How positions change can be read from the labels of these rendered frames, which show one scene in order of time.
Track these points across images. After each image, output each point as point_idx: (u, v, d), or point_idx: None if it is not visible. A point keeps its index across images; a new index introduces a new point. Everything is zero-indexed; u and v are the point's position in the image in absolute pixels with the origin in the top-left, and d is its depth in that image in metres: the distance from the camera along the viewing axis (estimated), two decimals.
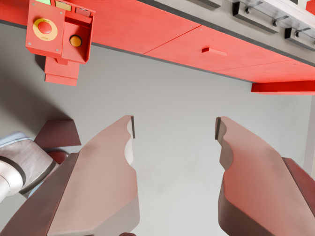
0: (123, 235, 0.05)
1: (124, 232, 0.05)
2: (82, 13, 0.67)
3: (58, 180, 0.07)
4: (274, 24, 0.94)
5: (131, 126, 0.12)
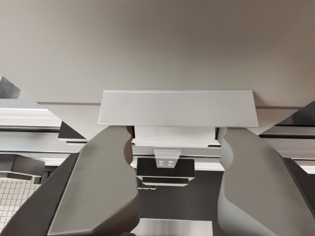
0: (123, 235, 0.05)
1: (124, 232, 0.05)
2: None
3: (58, 180, 0.07)
4: None
5: (131, 126, 0.12)
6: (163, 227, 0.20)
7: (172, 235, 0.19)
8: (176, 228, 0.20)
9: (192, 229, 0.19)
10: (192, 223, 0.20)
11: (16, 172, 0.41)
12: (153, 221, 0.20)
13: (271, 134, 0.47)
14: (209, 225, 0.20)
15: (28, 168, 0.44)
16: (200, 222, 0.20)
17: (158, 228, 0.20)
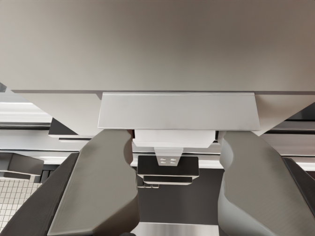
0: (123, 235, 0.05)
1: (124, 232, 0.05)
2: None
3: (58, 180, 0.07)
4: None
5: None
6: (164, 232, 0.18)
7: None
8: (179, 233, 0.17)
9: (196, 234, 0.17)
10: (196, 227, 0.18)
11: (13, 171, 0.39)
12: (153, 225, 0.18)
13: (279, 130, 0.44)
14: (215, 230, 0.17)
15: (26, 166, 0.42)
16: (206, 226, 0.18)
17: (158, 233, 0.18)
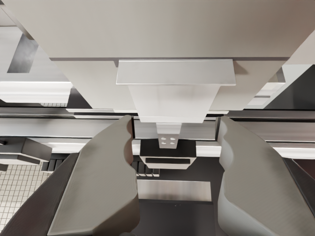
0: (123, 235, 0.05)
1: (124, 232, 0.05)
2: None
3: (58, 180, 0.07)
4: None
5: (131, 126, 0.12)
6: (164, 188, 0.21)
7: (173, 194, 0.21)
8: (177, 188, 0.21)
9: (191, 188, 0.21)
10: (191, 183, 0.21)
11: (26, 154, 0.43)
12: (155, 182, 0.21)
13: (271, 118, 0.47)
14: (207, 185, 0.21)
15: (36, 151, 0.46)
16: (199, 182, 0.21)
17: (160, 188, 0.21)
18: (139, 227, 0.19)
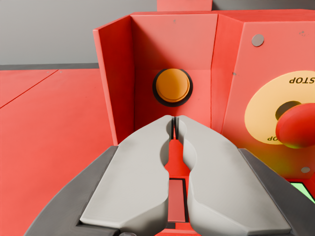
0: (123, 235, 0.05)
1: (124, 232, 0.05)
2: None
3: (96, 169, 0.08)
4: None
5: (171, 127, 0.12)
6: None
7: None
8: None
9: None
10: None
11: None
12: None
13: None
14: None
15: None
16: None
17: None
18: None
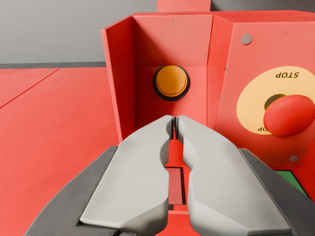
0: (123, 235, 0.05)
1: (124, 232, 0.05)
2: None
3: (96, 169, 0.08)
4: None
5: (171, 127, 0.12)
6: None
7: None
8: None
9: None
10: None
11: None
12: None
13: None
14: None
15: None
16: None
17: None
18: None
